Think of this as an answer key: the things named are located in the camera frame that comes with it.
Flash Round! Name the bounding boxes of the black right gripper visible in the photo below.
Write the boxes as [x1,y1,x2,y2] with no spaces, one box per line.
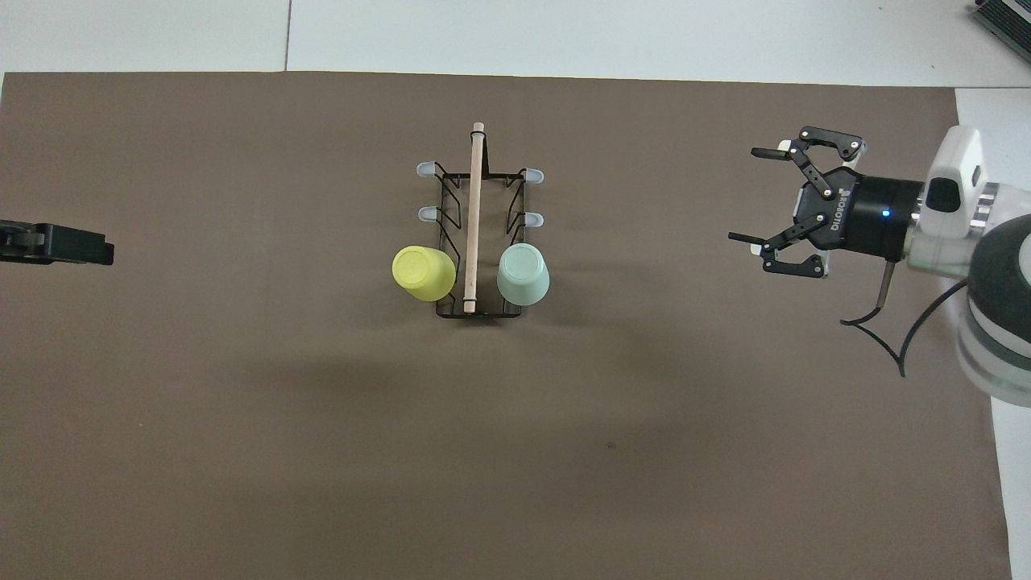
[729,126,923,279]

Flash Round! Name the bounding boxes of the pale green plastic cup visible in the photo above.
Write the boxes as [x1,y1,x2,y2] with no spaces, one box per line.
[496,243,551,306]

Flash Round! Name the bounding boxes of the yellow plastic cup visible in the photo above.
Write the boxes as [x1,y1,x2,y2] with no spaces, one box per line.
[391,246,458,302]

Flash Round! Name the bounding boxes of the grey ribbed device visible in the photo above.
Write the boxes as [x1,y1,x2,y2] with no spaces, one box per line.
[971,0,1031,64]

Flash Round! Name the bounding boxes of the brown table mat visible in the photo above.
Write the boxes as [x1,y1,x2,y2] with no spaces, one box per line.
[0,71,1014,580]

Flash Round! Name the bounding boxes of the black wire cup rack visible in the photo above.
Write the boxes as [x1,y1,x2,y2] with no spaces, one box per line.
[416,122,545,320]

